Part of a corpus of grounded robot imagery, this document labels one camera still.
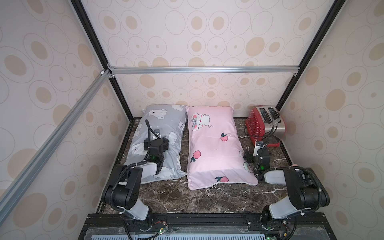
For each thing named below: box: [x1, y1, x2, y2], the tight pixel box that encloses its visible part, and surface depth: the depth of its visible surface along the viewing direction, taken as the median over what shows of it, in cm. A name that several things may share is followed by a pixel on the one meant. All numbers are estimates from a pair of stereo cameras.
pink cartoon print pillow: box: [185, 105, 259, 190], surface depth 89 cm
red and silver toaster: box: [246, 106, 286, 147], surface depth 96 cm
